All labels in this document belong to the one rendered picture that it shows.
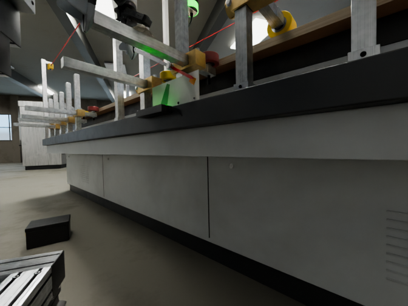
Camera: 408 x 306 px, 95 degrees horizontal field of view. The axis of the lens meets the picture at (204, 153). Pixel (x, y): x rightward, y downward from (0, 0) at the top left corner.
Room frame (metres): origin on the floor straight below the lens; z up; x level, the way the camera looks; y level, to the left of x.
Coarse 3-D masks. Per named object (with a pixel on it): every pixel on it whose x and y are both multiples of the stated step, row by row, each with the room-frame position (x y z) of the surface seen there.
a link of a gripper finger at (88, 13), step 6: (66, 0) 0.38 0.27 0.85; (72, 0) 0.38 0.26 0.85; (78, 0) 0.39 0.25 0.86; (84, 0) 0.40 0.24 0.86; (78, 6) 0.39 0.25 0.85; (84, 6) 0.40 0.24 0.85; (90, 6) 0.40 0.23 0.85; (84, 12) 0.40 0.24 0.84; (90, 12) 0.41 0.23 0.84; (84, 18) 0.41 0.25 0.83; (90, 18) 0.41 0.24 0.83; (84, 24) 0.41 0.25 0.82; (90, 24) 0.42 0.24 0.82; (84, 30) 0.41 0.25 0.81
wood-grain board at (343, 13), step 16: (384, 0) 0.44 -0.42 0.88; (400, 0) 0.43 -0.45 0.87; (336, 16) 0.50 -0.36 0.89; (288, 32) 0.58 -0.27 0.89; (304, 32) 0.55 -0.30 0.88; (320, 32) 0.54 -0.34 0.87; (336, 32) 0.55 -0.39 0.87; (256, 48) 0.65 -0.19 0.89; (272, 48) 0.62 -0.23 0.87; (288, 48) 0.63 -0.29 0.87; (224, 64) 0.74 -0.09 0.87; (96, 112) 1.63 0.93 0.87
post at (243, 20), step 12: (240, 12) 0.51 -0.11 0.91; (252, 12) 0.52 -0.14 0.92; (240, 24) 0.51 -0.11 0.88; (252, 24) 0.52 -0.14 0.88; (240, 36) 0.51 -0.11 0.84; (252, 36) 0.52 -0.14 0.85; (240, 48) 0.51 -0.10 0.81; (252, 48) 0.52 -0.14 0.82; (240, 60) 0.51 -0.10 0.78; (252, 60) 0.52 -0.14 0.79; (240, 72) 0.51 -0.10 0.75; (252, 72) 0.52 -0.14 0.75
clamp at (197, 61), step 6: (186, 54) 0.64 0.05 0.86; (192, 54) 0.62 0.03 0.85; (198, 54) 0.62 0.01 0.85; (204, 54) 0.64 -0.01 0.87; (192, 60) 0.62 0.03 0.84; (198, 60) 0.62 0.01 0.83; (204, 60) 0.64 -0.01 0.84; (174, 66) 0.68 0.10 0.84; (180, 66) 0.66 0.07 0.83; (186, 66) 0.64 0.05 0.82; (192, 66) 0.63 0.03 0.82; (198, 66) 0.63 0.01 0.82; (204, 66) 0.64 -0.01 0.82; (174, 72) 0.68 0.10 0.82; (186, 72) 0.68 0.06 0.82
